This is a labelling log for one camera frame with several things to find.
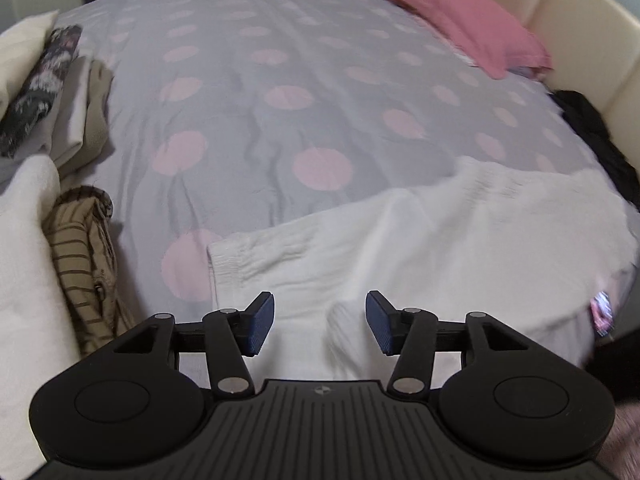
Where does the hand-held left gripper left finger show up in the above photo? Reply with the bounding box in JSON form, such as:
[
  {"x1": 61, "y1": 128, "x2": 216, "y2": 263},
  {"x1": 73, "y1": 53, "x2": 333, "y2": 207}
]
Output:
[{"x1": 114, "y1": 291, "x2": 275, "y2": 402}]

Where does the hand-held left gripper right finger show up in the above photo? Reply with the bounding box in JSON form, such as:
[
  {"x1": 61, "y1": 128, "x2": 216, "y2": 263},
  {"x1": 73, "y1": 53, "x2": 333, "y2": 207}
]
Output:
[{"x1": 366, "y1": 290, "x2": 543, "y2": 401}]

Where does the white ribbed knit garment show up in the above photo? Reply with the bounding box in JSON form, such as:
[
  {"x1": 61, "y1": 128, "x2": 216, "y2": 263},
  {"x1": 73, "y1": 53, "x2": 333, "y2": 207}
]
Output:
[{"x1": 207, "y1": 156, "x2": 640, "y2": 386}]

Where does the tan striped garment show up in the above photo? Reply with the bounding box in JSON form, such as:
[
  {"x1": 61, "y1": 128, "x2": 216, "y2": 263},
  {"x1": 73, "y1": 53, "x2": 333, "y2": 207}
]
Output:
[{"x1": 42, "y1": 186, "x2": 138, "y2": 361}]

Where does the smartphone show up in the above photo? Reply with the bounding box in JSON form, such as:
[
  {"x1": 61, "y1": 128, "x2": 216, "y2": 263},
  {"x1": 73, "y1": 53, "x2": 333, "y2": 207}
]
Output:
[{"x1": 590, "y1": 290, "x2": 615, "y2": 338}]

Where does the white knit cloth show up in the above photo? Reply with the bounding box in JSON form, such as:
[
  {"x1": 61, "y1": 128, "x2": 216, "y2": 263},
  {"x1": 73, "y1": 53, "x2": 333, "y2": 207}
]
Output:
[{"x1": 0, "y1": 154, "x2": 83, "y2": 480}]

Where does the grey pink-dotted bedspread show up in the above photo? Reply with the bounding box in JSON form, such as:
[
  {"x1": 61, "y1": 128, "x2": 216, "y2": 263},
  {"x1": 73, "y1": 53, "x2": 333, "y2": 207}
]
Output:
[{"x1": 50, "y1": 0, "x2": 640, "y2": 376}]

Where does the khaki folded garment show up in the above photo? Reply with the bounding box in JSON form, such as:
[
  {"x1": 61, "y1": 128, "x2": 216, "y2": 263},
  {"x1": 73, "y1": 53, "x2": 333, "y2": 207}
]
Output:
[{"x1": 75, "y1": 60, "x2": 116, "y2": 168}]

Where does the pink fuzzy cloth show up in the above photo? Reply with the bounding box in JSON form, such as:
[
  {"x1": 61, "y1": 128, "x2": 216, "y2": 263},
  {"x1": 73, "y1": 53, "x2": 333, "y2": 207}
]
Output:
[{"x1": 612, "y1": 402, "x2": 640, "y2": 480}]

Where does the black cloth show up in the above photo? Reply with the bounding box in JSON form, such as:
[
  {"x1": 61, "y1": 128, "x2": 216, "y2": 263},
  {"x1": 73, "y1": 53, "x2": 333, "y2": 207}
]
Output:
[{"x1": 552, "y1": 89, "x2": 640, "y2": 198}]

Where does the pink pillow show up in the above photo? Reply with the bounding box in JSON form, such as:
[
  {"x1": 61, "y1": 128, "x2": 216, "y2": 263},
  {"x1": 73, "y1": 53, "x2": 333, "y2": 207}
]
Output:
[{"x1": 361, "y1": 0, "x2": 553, "y2": 80}]

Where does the dark floral cloth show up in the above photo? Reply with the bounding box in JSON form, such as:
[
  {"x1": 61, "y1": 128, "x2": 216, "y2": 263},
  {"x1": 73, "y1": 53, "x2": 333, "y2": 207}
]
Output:
[{"x1": 0, "y1": 25, "x2": 83, "y2": 158}]

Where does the cream pillow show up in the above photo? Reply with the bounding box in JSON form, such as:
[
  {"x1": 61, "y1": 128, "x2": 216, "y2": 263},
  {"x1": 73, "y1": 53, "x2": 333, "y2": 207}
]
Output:
[{"x1": 0, "y1": 10, "x2": 61, "y2": 118}]

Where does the cream padded headboard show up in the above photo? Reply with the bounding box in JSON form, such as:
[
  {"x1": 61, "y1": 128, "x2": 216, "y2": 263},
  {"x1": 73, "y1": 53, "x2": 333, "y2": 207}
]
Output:
[{"x1": 405, "y1": 0, "x2": 640, "y2": 171}]

